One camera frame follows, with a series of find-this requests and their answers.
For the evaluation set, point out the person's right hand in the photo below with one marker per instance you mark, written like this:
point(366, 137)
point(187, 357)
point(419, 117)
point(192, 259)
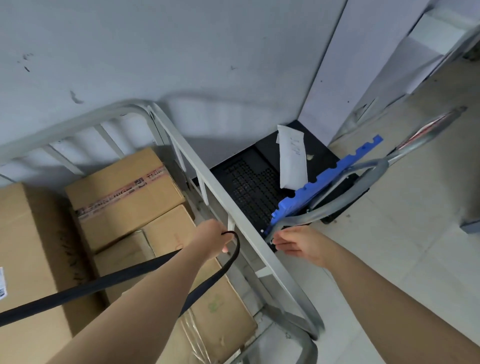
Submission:
point(307, 243)

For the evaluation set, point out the person's left hand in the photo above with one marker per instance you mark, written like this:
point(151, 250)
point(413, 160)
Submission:
point(210, 236)

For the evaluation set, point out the person's right fingers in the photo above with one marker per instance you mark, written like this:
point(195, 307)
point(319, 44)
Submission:
point(287, 243)

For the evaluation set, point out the person's left fingers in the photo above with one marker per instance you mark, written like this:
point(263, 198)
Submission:
point(225, 249)

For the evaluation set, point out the person's left forearm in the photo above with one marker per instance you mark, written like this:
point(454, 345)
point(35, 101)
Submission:
point(150, 303)

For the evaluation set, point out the person's right forearm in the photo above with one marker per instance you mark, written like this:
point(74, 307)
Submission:
point(393, 311)

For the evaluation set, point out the grey metal cage cart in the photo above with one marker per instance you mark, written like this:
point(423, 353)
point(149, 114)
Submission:
point(240, 221)

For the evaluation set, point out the cardboard box with clear tape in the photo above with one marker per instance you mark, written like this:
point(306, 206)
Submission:
point(221, 311)

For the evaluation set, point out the black plastic pallet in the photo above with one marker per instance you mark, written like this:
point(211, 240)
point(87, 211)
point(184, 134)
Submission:
point(251, 183)

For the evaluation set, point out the blue notched plastic board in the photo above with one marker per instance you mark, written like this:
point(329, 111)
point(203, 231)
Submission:
point(322, 178)

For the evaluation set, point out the white paper envelope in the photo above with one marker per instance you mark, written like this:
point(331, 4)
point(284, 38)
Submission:
point(293, 161)

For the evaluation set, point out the cardboard box with printed tape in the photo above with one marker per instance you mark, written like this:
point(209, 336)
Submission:
point(123, 187)

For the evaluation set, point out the large cardboard box white label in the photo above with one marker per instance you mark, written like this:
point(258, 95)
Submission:
point(30, 243)

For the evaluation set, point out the white cabinet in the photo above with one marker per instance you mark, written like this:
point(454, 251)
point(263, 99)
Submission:
point(375, 56)

